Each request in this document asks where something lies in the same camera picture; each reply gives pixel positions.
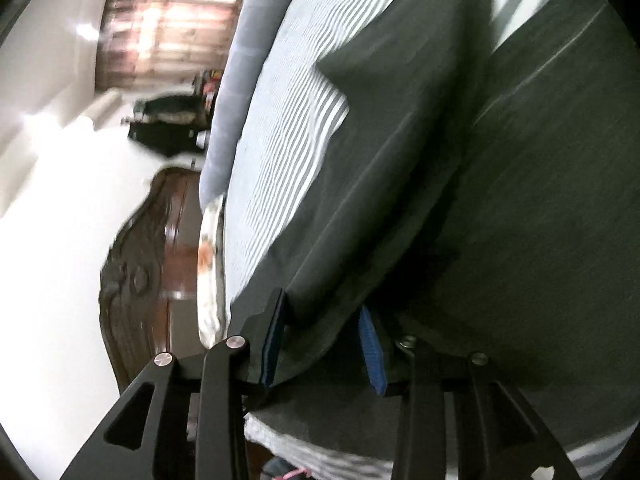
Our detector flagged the floral white pillow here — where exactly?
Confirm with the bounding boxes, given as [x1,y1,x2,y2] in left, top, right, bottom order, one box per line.
[197,194,233,348]

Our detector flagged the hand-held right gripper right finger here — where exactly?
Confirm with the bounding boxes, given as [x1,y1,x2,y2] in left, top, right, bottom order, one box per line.
[357,304,583,480]

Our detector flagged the striped bed sheet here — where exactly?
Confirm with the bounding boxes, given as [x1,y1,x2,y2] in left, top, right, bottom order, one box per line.
[220,0,640,480]

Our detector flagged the blue-grey rolled blanket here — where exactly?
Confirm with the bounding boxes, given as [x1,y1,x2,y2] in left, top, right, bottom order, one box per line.
[199,0,316,208]

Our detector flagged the black hanging clothing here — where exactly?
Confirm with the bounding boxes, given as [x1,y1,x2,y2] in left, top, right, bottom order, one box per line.
[127,92,211,157]

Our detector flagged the dark grey pants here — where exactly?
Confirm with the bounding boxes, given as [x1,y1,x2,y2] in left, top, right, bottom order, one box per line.
[227,0,639,466]

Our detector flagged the carved wooden headboard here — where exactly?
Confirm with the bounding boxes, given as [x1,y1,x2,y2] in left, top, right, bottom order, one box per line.
[98,167,211,391]

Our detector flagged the brown window curtain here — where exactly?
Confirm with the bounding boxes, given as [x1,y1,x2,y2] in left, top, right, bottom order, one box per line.
[95,0,251,93]

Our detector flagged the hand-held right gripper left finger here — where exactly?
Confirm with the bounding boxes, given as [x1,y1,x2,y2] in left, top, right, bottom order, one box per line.
[60,287,289,480]

